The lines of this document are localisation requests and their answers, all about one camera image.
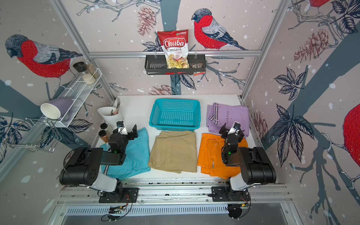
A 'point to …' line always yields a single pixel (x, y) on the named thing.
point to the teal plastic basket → (176, 115)
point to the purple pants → (218, 114)
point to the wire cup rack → (35, 133)
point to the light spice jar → (105, 126)
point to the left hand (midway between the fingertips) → (130, 122)
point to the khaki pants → (175, 151)
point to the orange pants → (210, 159)
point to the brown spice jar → (104, 135)
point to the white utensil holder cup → (112, 115)
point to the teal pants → (137, 160)
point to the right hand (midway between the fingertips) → (231, 124)
